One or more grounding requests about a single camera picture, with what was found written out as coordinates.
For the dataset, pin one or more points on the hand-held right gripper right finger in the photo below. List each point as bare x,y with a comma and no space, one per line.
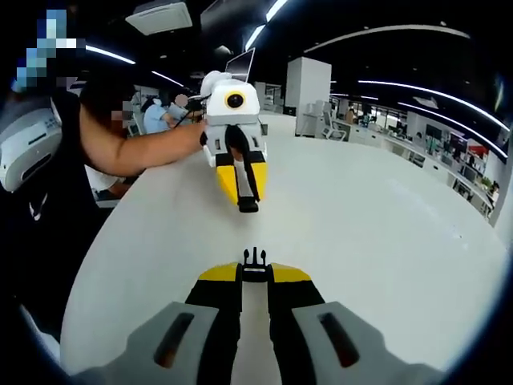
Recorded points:
352,341

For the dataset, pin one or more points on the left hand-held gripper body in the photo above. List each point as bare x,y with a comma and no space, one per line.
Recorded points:
224,116

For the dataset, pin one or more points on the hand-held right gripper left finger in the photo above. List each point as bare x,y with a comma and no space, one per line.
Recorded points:
160,341

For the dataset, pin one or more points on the black plastic buckle pronged part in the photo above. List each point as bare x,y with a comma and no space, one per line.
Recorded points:
254,264

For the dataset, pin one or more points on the silver monitor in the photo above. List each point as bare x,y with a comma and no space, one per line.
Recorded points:
240,64

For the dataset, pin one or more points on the white office chair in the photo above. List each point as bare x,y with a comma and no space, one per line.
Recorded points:
334,126

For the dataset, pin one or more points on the long white ceiling light strip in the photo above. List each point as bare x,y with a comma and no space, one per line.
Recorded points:
262,22

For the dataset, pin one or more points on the white ceiling air conditioner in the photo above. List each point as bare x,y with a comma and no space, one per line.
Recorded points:
160,18

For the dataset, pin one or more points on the long white office desk row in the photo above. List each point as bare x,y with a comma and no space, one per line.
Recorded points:
433,160

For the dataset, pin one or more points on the white chest-worn device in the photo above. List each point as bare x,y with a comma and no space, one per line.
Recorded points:
24,148

